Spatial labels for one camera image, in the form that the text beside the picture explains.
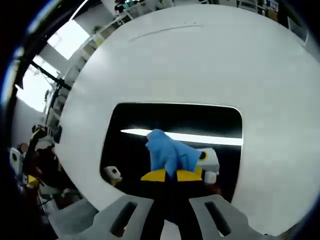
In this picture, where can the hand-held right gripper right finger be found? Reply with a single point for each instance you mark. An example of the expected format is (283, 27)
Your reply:
(220, 217)

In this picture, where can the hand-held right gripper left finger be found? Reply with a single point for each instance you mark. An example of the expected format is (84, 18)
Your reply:
(125, 217)

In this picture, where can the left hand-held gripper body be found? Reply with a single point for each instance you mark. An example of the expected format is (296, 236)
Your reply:
(15, 160)

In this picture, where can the blue cleaning cloth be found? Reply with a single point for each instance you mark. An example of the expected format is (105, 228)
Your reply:
(167, 150)

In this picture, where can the black glossy tablet pad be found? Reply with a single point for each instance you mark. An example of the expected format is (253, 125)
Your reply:
(175, 117)

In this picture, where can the small black object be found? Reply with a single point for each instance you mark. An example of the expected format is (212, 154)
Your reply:
(58, 133)

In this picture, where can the grey mesh office chair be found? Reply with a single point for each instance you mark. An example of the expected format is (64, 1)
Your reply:
(72, 217)

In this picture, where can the bright window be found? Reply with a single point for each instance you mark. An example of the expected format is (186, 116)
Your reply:
(68, 38)
(30, 92)

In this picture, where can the black tripod stand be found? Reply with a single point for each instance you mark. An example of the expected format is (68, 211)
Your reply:
(50, 80)

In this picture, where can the potted green plant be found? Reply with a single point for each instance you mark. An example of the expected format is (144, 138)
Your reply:
(96, 29)

